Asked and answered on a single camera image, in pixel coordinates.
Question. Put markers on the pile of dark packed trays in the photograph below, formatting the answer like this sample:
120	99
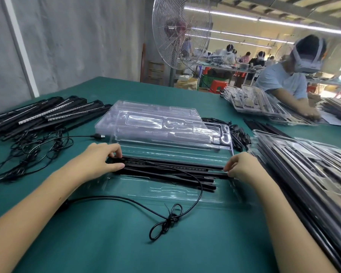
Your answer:
339	106

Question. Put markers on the person's right forearm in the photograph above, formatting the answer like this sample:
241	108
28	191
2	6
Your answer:
287	224

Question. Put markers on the spread stack of packed trays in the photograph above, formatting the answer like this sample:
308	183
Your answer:
258	103

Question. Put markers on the metal standing fan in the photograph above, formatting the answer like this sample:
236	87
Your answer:
181	34

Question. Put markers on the white wall pipe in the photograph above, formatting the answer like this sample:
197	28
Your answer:
20	45

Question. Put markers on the pile of black light bars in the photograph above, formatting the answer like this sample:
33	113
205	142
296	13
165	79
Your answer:
45	113

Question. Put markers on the large stack of packed trays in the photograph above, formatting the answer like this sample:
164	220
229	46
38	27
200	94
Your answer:
309	173

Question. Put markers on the green plastic crate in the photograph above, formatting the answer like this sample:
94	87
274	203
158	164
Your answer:
211	80

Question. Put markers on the open clear plastic blister tray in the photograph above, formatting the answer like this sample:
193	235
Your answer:
159	193

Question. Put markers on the white head-worn camera headset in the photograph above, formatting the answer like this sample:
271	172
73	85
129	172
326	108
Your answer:
308	63

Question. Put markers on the group of background workers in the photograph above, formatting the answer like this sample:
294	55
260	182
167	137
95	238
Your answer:
238	56

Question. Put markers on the black plug with silver tip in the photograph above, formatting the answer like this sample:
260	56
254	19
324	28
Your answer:
97	136

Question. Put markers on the flat black strips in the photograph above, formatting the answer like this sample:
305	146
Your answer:
268	129

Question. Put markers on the white paper sheet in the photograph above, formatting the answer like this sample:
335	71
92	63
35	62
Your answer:
334	119

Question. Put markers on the bundle of black light bars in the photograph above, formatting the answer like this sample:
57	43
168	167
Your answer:
164	170

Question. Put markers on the person's left forearm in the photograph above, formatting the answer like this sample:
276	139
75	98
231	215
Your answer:
28	213

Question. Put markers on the person's right hand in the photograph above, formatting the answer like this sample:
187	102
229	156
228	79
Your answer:
247	167

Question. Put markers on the person's left hand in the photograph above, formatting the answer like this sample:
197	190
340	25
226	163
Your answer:
92	163

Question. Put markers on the wooden ladder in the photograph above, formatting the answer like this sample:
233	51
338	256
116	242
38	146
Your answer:
154	71

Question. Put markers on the person's left thumb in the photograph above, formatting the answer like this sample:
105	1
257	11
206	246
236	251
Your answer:
113	167

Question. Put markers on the ceiling light tubes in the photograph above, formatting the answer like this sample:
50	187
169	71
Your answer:
272	22

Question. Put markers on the heap of small black parts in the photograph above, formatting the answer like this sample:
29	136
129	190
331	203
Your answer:
238	135

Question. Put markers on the background work table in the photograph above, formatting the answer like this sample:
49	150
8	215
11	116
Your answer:
224	66

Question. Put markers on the stack of empty clear trays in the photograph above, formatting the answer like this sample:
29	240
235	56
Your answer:
159	125

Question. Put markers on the person's right thumb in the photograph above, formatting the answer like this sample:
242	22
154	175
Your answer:
230	172

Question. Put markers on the red plastic stool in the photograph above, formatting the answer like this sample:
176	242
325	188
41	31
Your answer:
217	85

